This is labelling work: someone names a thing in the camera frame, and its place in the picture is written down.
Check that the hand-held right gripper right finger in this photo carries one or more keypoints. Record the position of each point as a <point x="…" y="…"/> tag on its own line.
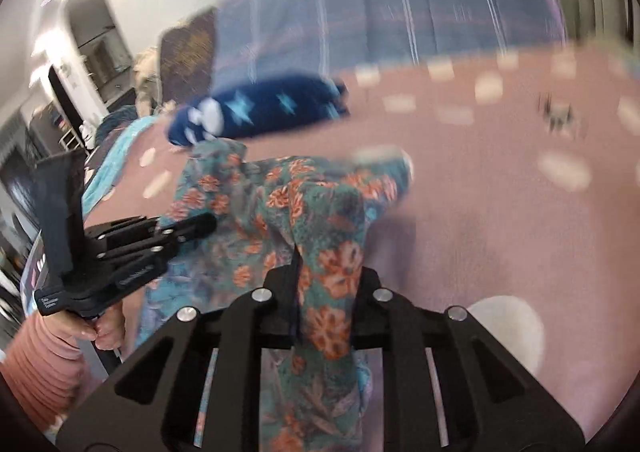
<point x="367" y="302"/>

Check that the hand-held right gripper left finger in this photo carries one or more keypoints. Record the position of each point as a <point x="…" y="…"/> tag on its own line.
<point x="280" y="302"/>

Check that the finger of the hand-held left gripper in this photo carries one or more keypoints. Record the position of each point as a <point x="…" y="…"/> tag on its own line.
<point x="185" y="229"/>
<point x="120" y="229"/>

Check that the teal floral shirt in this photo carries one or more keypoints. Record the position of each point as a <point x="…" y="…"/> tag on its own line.
<point x="320" y="212"/>

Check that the person's left forearm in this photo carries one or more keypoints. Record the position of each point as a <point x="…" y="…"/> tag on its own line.
<point x="40" y="372"/>

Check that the beige clothes pile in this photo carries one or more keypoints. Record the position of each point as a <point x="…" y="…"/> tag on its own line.
<point x="147" y="81"/>

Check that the person's left hand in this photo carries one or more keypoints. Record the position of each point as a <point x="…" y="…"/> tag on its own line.
<point x="102" y="329"/>

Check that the teal blanket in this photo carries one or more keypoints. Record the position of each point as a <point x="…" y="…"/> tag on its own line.
<point x="120" y="151"/>

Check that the dark printed blanket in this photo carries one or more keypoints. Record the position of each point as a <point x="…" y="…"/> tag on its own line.
<point x="115" y="119"/>

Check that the navy star plush blanket roll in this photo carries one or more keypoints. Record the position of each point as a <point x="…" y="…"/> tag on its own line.
<point x="265" y="106"/>

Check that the dark tree print pillow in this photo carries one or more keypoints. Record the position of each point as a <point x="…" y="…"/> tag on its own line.
<point x="190" y="51"/>

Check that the blue plaid sheet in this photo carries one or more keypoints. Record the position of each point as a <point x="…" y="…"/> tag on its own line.
<point x="400" y="6"/>

